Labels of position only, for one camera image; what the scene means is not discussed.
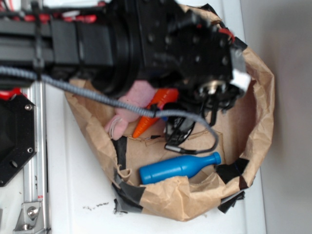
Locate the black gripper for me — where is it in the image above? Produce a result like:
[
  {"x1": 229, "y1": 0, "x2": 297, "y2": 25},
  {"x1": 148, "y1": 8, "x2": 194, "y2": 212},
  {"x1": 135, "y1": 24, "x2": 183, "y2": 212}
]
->
[{"x1": 136, "y1": 0, "x2": 251, "y2": 107}]

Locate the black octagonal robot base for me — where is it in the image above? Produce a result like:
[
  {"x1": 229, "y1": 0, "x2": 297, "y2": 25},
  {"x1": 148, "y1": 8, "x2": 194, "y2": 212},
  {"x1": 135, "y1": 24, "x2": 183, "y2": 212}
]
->
[{"x1": 0, "y1": 95, "x2": 36, "y2": 187}]

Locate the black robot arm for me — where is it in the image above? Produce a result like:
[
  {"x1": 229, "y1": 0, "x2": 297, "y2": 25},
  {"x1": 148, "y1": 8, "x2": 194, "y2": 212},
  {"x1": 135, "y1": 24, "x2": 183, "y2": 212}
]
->
[{"x1": 0, "y1": 0, "x2": 251, "y2": 108}]

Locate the orange toy carrot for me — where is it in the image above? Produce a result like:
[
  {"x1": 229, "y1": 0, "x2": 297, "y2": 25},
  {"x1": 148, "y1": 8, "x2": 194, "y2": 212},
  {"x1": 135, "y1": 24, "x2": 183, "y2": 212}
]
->
[{"x1": 132, "y1": 88, "x2": 179, "y2": 138}]

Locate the pink plush toy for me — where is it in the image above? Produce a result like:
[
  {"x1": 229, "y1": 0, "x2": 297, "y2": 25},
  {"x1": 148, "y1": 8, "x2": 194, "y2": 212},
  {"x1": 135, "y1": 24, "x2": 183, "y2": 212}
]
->
[{"x1": 105, "y1": 80, "x2": 159, "y2": 141}]

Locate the brown paper bag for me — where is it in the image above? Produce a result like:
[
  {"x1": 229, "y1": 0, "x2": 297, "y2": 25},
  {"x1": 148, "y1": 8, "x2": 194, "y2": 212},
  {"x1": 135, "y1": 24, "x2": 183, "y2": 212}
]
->
[{"x1": 65, "y1": 39, "x2": 275, "y2": 221}]

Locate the blue toy bottle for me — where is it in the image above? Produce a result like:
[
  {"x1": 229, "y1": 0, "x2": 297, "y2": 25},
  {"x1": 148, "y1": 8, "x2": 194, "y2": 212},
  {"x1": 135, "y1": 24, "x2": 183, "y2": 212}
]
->
[{"x1": 139, "y1": 152, "x2": 221, "y2": 184}]

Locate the aluminium rail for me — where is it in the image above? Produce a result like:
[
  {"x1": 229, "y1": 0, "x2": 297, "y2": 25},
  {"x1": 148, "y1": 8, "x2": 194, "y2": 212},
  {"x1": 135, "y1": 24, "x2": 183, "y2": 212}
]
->
[{"x1": 16, "y1": 82, "x2": 51, "y2": 234}]

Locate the metal corner bracket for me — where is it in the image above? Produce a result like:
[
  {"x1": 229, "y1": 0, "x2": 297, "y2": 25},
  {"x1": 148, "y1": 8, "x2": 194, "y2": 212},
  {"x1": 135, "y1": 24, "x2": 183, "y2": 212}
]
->
[{"x1": 13, "y1": 201, "x2": 45, "y2": 234}]

